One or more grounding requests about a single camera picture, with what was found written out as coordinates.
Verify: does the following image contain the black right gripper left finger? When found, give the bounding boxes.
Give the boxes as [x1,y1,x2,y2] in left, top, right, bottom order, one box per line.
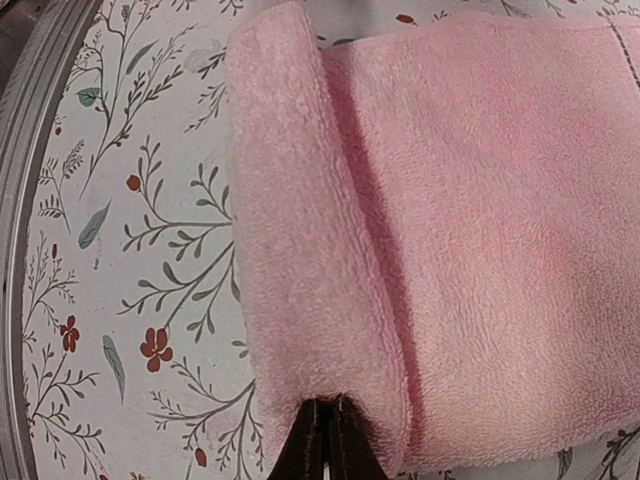
[269,399,328,480]

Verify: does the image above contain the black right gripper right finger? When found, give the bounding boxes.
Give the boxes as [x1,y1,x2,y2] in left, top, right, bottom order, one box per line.
[328,395,388,480]

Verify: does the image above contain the pink towel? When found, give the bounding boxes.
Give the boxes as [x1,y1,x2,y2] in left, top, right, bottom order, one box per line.
[225,2,639,475]

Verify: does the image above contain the front aluminium rail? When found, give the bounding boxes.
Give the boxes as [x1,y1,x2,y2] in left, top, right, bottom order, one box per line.
[1,1,101,479]

